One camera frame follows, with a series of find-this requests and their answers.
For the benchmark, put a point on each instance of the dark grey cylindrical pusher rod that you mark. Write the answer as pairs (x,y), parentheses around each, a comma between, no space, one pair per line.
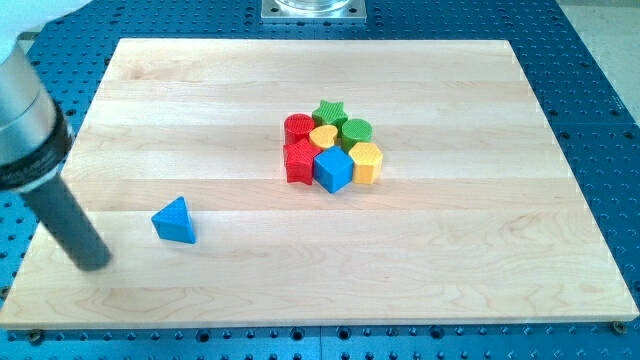
(58,210)

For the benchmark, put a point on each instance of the blue triangle block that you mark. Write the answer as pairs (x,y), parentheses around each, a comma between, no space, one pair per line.
(173,222)

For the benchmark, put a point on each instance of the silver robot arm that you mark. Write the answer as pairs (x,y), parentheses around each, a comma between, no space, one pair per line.
(36,137)

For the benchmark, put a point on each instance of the red star block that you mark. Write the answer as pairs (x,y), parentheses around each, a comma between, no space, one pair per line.
(299,161)

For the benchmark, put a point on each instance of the green star block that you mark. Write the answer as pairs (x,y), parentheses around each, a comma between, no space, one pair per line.
(330,113)

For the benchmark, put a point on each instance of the red cylinder block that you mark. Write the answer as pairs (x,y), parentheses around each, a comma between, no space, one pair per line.
(297,126)

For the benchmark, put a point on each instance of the yellow heart block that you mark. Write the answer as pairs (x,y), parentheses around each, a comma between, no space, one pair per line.
(324,136)

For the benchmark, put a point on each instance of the blue cube block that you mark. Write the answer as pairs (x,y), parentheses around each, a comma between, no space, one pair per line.
(333,169)

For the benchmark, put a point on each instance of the green cylinder block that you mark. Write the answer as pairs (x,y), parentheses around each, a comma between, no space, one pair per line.
(354,131)

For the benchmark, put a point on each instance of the yellow hexagon block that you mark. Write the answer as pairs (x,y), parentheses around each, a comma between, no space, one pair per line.
(367,158)

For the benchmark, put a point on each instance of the light wooden board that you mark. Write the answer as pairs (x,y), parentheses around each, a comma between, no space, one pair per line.
(476,217)

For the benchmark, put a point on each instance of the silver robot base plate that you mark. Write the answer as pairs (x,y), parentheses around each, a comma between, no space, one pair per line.
(313,11)

